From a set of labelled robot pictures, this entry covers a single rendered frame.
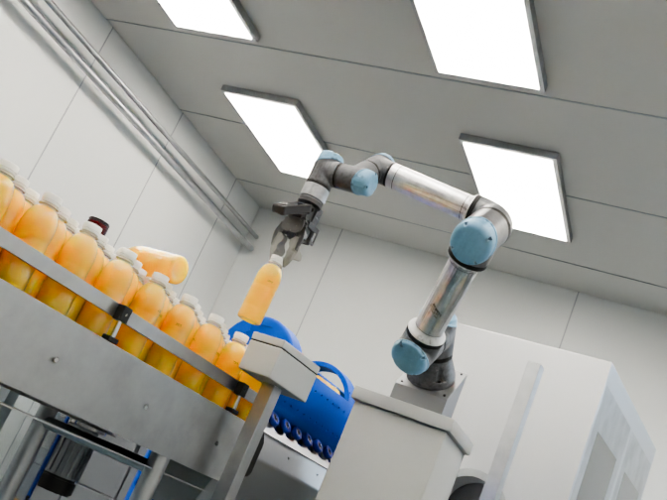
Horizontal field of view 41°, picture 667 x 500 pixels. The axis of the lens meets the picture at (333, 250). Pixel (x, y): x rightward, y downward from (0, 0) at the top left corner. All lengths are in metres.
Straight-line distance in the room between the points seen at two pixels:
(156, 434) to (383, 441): 0.79
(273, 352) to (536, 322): 5.83
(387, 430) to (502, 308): 5.40
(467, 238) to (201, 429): 0.83
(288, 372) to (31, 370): 0.71
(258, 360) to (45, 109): 4.53
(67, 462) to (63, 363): 0.84
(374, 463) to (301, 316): 5.84
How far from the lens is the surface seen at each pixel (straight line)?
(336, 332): 8.26
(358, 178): 2.50
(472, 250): 2.37
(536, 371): 3.89
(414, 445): 2.64
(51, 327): 1.82
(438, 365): 2.75
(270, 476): 2.72
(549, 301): 7.98
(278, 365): 2.22
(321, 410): 2.84
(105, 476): 6.41
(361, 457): 2.67
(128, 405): 2.02
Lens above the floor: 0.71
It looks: 17 degrees up
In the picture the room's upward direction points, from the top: 24 degrees clockwise
